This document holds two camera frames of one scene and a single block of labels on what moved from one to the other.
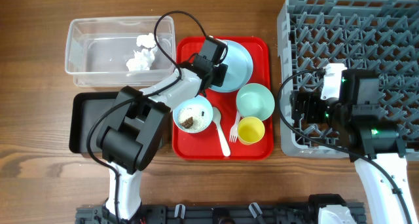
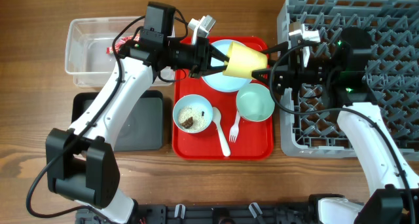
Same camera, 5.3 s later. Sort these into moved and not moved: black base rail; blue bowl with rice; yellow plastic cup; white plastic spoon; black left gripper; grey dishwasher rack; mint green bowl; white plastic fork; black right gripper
Moved: yellow plastic cup; black left gripper; black right gripper
Not moved: white plastic spoon; white plastic fork; blue bowl with rice; mint green bowl; black base rail; grey dishwasher rack
